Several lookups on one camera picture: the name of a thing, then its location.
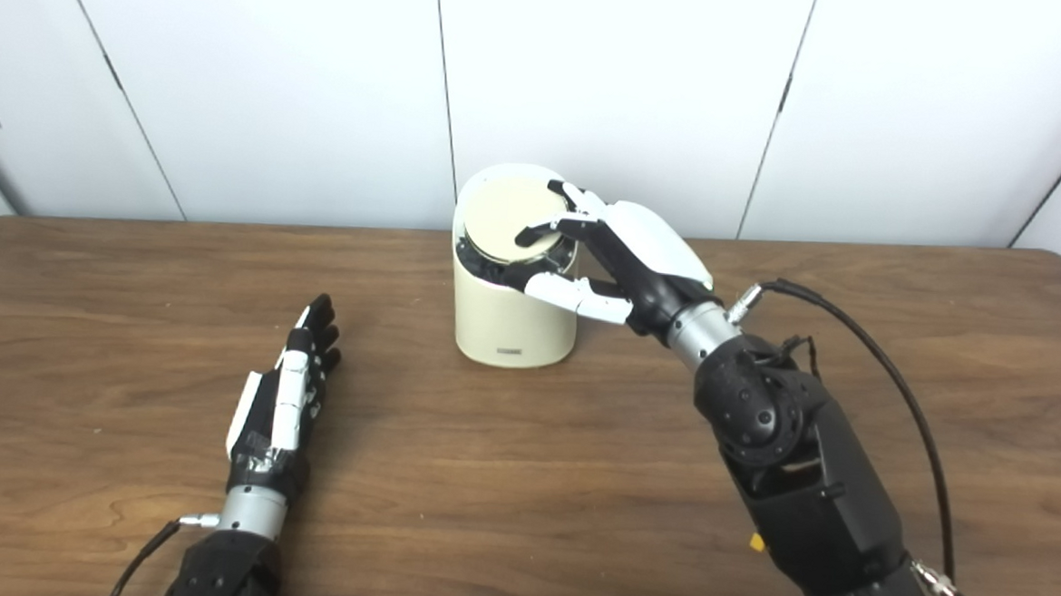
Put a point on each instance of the black bin liner bag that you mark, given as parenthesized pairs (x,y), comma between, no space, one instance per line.
(476,261)

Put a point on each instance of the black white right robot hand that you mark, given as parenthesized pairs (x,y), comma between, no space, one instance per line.
(656,250)

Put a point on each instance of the cream-colored bin body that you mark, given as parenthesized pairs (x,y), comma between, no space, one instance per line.
(511,329)

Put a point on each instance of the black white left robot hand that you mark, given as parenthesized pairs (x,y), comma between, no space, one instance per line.
(288,412)

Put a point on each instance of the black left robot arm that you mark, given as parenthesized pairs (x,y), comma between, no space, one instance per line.
(230,564)

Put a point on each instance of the cream round bin lid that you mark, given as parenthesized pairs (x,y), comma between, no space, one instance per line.
(503,215)

